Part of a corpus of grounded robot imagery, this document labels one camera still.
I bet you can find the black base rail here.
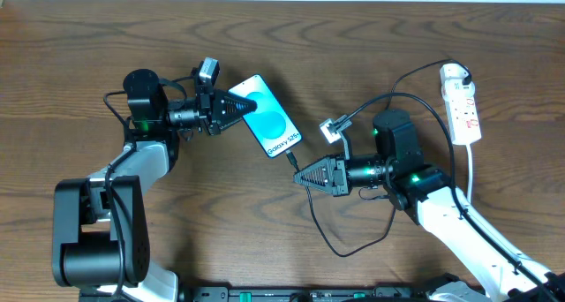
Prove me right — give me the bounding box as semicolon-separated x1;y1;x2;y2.
79;285;442;302

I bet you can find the white power strip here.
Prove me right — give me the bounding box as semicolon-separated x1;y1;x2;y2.
441;79;482;146

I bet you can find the white power strip cord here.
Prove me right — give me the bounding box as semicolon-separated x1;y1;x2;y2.
465;143;474;204

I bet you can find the white USB charger plug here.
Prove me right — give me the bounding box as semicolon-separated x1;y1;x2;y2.
440;63;472;86

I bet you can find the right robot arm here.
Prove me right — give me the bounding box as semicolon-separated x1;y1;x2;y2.
293;109;564;301

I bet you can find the blue Samsung Galaxy smartphone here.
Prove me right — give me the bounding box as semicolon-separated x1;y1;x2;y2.
229;74;303;158

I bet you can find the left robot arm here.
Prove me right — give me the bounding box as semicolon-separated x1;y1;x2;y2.
51;69;257;301

